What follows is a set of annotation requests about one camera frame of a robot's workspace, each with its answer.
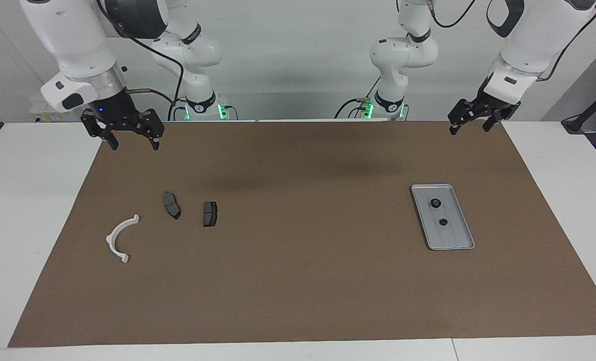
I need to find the rectangular dark grey brake pad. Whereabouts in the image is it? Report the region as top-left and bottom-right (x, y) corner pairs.
(203, 201), (219, 228)

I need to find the brown table mat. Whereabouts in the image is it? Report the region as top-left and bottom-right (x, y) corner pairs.
(8, 120), (596, 347)

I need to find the slanted dark grey brake pad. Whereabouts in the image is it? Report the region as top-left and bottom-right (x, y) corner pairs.
(163, 192), (181, 220)

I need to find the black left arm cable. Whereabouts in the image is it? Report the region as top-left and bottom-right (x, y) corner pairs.
(428, 0), (596, 83)

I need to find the white curved plastic bracket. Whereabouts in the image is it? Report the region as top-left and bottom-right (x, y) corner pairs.
(106, 214), (140, 264)

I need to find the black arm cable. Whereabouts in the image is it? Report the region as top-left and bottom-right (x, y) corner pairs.
(428, 0), (596, 83)
(96, 0), (185, 121)

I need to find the grey metal tray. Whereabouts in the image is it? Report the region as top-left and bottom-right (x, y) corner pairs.
(411, 184), (475, 251)

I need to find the black stand with rod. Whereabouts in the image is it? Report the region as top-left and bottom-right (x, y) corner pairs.
(562, 80), (596, 133)

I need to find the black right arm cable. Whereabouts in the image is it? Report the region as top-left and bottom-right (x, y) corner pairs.
(96, 0), (185, 121)

